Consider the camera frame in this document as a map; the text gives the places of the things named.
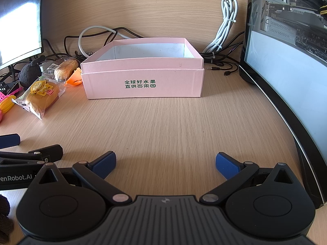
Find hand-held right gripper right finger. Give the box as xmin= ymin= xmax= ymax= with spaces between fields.
xmin=200 ymin=152 xmax=295 ymax=206

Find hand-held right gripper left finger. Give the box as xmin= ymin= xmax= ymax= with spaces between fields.
xmin=38 ymin=151 xmax=132 ymax=206

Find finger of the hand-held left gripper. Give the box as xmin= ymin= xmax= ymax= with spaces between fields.
xmin=0 ymin=145 xmax=64 ymax=165
xmin=0 ymin=133 xmax=21 ymax=149

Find yellow ribbed plastic toy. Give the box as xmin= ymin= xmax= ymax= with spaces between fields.
xmin=0 ymin=95 xmax=16 ymax=113

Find pink ribbed plastic toy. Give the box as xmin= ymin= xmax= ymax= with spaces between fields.
xmin=0 ymin=83 xmax=23 ymax=103

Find orange plastic toy shell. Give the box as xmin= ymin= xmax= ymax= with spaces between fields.
xmin=65 ymin=67 xmax=84 ymax=87

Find pink cardboard box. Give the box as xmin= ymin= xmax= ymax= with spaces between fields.
xmin=80 ymin=37 xmax=205 ymax=99

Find person's left hand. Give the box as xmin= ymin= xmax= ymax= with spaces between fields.
xmin=0 ymin=194 xmax=15 ymax=243

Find yellow label bread packet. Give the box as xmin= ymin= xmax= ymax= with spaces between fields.
xmin=11 ymin=75 xmax=67 ymax=120

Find black plush toy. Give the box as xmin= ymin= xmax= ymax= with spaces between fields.
xmin=19 ymin=55 xmax=47 ymax=90

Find clear wrapped bread packet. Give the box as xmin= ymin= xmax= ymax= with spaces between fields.
xmin=41 ymin=58 xmax=80 ymax=82

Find black computer monitor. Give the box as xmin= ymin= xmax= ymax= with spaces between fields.
xmin=0 ymin=0 xmax=45 ymax=80

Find black audio jack cable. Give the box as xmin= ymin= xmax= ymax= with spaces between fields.
xmin=206 ymin=66 xmax=240 ymax=77

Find tangle of black cables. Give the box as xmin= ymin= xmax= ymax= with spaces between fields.
xmin=0 ymin=28 xmax=144 ymax=82

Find grey looped cable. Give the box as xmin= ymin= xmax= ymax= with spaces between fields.
xmin=78 ymin=26 xmax=131 ymax=57

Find black cables beside computer case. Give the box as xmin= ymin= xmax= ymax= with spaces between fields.
xmin=201 ymin=31 xmax=246 ymax=64

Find white power cable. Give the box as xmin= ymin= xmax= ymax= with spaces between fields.
xmin=202 ymin=0 xmax=240 ymax=54

